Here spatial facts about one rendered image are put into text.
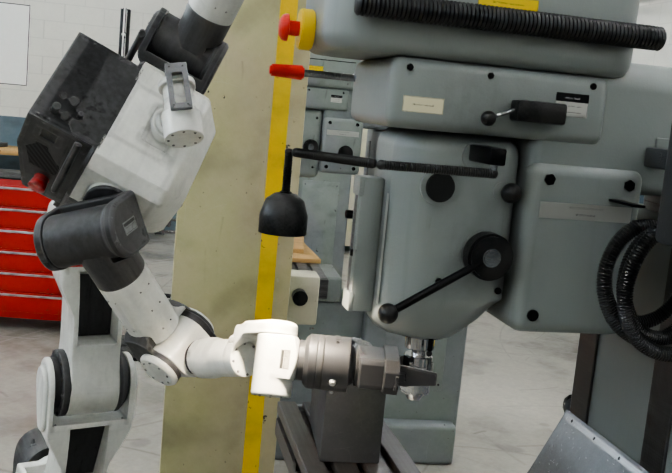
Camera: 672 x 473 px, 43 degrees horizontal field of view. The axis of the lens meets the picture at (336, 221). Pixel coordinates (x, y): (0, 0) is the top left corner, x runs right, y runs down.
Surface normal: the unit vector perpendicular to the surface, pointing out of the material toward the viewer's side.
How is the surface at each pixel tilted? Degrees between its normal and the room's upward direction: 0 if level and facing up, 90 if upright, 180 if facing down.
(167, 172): 58
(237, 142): 90
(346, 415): 90
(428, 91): 90
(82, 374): 81
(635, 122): 90
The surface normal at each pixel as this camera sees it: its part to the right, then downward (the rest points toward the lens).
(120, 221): 0.95, -0.18
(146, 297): 0.82, 0.12
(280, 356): 0.02, -0.25
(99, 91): 0.48, -0.38
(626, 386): -0.97, -0.06
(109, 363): 0.51, 0.00
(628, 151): 0.21, 0.15
